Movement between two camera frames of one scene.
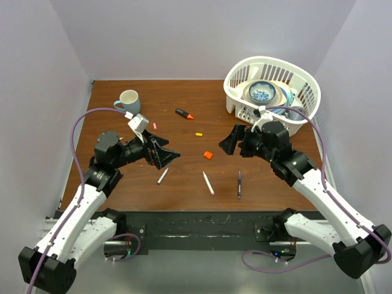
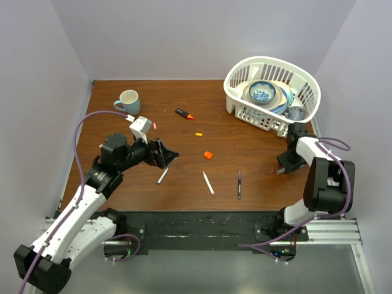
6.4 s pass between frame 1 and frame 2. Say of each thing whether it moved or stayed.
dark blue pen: stayed
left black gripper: stayed
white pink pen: stayed
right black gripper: moved
